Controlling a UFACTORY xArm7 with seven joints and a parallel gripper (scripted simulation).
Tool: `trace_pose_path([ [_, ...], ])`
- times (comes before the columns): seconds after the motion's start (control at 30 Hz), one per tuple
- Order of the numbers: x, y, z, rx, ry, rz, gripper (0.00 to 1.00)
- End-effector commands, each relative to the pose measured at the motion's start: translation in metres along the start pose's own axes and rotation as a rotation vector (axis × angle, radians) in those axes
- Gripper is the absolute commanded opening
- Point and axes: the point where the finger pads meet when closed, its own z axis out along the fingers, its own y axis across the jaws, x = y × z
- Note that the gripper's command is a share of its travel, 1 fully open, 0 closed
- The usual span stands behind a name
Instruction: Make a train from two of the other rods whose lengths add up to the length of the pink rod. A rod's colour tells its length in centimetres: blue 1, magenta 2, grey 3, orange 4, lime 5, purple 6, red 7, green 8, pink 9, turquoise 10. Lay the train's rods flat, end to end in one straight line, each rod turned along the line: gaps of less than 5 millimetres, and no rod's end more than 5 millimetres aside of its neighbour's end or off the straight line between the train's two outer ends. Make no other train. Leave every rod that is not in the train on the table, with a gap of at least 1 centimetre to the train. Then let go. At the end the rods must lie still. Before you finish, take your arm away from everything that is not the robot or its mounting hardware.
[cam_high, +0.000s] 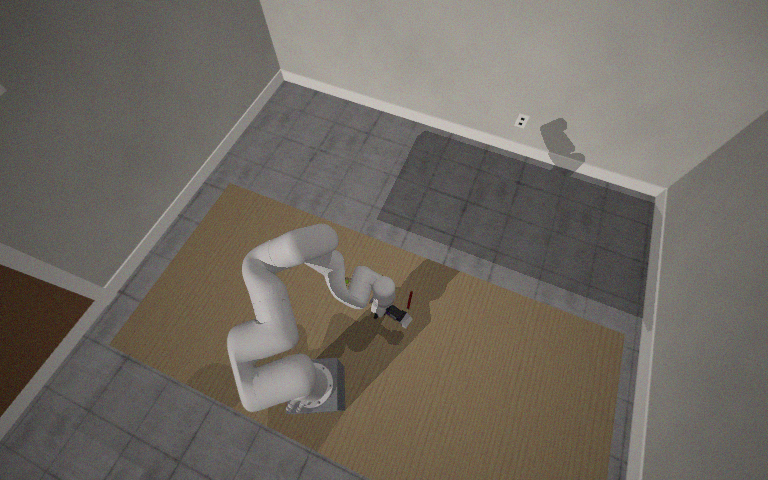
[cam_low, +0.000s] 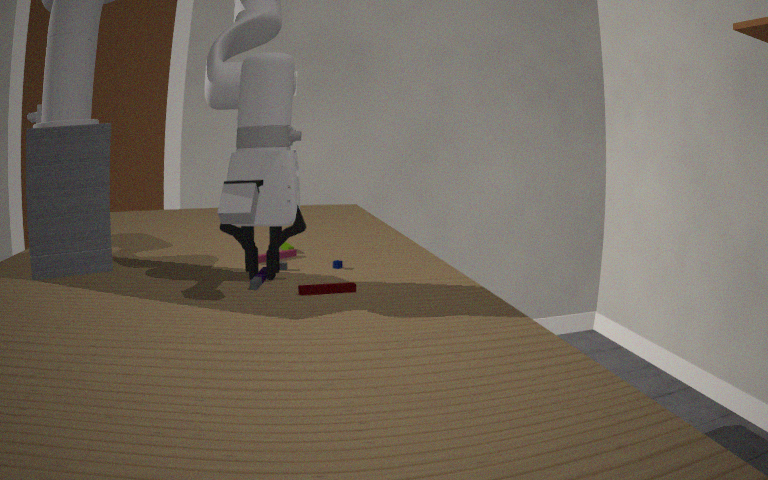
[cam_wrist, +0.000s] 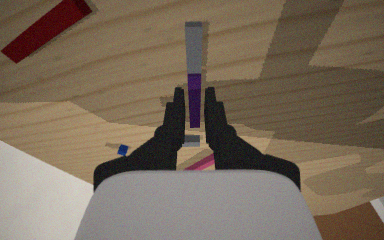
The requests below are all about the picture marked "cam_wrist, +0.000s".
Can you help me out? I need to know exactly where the grey rod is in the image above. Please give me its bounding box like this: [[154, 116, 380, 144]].
[[182, 135, 200, 147], [185, 21, 202, 74]]

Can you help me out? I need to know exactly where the dark red rod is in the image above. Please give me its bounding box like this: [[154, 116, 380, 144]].
[[1, 0, 92, 64]]

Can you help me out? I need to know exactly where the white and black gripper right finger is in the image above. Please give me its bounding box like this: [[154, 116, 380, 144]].
[[204, 87, 301, 192]]

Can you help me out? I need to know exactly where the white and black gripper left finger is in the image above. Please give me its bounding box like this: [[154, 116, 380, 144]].
[[93, 87, 186, 194]]

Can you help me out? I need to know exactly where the pink rod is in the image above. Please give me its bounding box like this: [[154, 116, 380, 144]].
[[184, 153, 215, 170]]

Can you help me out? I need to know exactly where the purple rod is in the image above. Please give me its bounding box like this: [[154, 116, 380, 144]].
[[187, 74, 201, 128]]

